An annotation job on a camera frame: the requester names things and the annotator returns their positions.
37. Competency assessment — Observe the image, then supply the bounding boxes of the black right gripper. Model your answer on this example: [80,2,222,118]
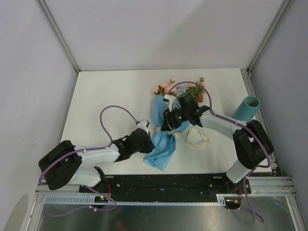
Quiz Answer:
[161,106,189,132]

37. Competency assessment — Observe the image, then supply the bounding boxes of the blue flower bouquet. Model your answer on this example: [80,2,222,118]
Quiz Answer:
[143,77,209,171]

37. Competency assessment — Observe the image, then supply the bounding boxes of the cream printed ribbon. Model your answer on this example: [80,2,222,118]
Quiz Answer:
[171,127,210,149]

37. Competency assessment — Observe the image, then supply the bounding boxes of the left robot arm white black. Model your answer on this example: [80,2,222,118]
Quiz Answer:
[38,128,154,193]

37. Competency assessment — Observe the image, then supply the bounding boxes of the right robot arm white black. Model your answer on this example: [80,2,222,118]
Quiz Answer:
[163,92,274,193]

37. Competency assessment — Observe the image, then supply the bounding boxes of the teal cylindrical vase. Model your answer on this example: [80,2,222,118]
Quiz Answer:
[232,96,260,122]

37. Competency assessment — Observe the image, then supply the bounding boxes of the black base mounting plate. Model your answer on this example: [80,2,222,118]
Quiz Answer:
[94,173,251,203]

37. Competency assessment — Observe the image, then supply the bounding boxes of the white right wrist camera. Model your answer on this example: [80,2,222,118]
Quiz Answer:
[163,94,179,112]

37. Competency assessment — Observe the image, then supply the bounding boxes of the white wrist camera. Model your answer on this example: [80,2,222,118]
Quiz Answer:
[163,94,179,112]
[136,119,150,133]

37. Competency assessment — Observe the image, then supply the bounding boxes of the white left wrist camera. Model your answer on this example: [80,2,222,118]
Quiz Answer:
[136,119,150,133]

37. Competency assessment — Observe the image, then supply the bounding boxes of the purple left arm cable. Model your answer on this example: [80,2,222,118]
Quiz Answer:
[38,104,142,185]

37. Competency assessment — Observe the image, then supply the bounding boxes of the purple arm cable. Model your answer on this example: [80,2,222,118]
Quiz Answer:
[38,104,142,185]
[167,81,272,222]

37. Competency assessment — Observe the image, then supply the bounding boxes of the white slotted cable duct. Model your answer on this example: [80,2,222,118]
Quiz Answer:
[43,193,241,208]

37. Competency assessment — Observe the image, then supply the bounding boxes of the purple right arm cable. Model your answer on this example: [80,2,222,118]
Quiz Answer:
[167,81,272,222]

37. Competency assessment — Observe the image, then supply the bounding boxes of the aluminium frame right post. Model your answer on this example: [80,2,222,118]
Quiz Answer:
[246,0,294,73]

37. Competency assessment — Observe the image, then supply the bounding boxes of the aluminium frame post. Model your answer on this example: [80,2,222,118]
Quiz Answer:
[36,0,80,74]
[246,0,294,73]

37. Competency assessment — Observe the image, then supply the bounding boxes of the aluminium frame left post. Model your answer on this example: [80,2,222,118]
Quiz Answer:
[36,0,80,74]

